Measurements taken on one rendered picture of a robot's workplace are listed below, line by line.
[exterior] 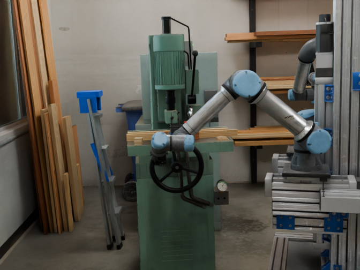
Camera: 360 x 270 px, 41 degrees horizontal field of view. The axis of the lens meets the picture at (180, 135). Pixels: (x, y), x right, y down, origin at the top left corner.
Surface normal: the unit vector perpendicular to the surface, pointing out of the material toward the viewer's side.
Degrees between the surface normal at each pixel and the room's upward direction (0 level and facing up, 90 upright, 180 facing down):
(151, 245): 90
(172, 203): 90
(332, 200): 90
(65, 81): 90
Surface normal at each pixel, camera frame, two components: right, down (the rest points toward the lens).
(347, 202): -0.26, 0.16
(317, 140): 0.15, 0.24
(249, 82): -0.05, 0.07
